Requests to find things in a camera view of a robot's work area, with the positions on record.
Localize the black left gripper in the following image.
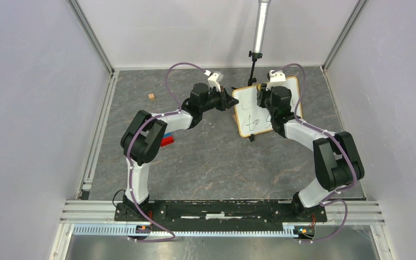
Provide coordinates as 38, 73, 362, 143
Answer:
200, 85, 238, 113

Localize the yellow framed whiteboard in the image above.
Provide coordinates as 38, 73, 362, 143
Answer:
232, 76, 302, 138

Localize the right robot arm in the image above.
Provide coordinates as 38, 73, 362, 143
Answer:
257, 83, 365, 221

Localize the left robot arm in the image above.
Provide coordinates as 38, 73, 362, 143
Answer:
120, 83, 239, 221

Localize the red and blue block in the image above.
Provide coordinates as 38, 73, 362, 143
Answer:
160, 133, 174, 147

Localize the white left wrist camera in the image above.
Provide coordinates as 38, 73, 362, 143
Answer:
204, 70, 224, 92

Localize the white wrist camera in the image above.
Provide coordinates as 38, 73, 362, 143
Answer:
204, 70, 224, 92
266, 70, 286, 89

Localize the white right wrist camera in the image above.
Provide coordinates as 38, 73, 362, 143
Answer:
266, 70, 286, 89

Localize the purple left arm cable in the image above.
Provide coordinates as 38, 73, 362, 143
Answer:
126, 62, 177, 244

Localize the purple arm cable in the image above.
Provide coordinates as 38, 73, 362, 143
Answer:
126, 62, 177, 244
270, 63, 359, 245

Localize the silver camera pole stand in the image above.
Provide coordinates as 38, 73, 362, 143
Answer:
247, 0, 272, 87

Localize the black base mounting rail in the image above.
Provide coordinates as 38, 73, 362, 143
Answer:
114, 199, 328, 232

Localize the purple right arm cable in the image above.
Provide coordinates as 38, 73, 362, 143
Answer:
270, 63, 359, 245

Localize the slotted cable duct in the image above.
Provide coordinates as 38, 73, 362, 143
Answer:
72, 224, 315, 238

